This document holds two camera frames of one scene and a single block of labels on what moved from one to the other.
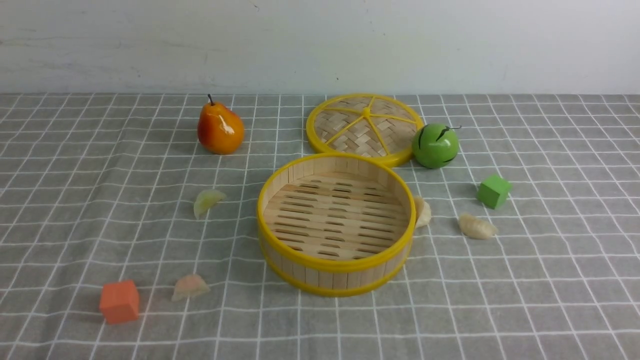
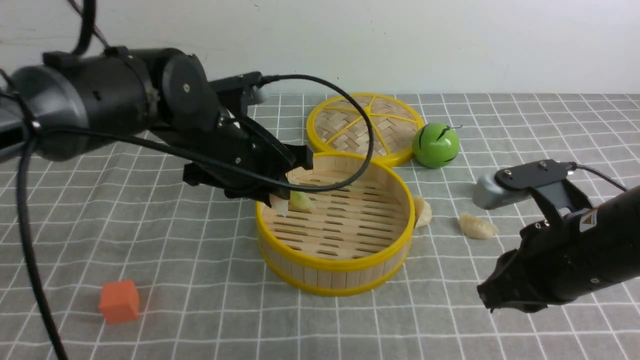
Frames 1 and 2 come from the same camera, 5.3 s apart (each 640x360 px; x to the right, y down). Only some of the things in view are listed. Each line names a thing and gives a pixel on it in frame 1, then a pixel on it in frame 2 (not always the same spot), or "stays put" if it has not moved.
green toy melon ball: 435,146 stays put
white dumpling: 424,212 stays put
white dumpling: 475,228 stays put
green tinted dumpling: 205,200 to 299,201
